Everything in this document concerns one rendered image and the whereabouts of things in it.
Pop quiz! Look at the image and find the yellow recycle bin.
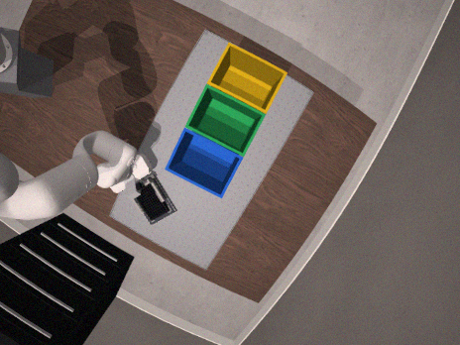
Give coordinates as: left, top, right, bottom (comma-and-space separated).
207, 43, 287, 114

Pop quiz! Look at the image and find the blue open bin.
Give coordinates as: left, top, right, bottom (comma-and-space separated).
165, 128, 243, 198

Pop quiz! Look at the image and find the green bin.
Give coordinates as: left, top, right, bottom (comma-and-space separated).
185, 84, 266, 157

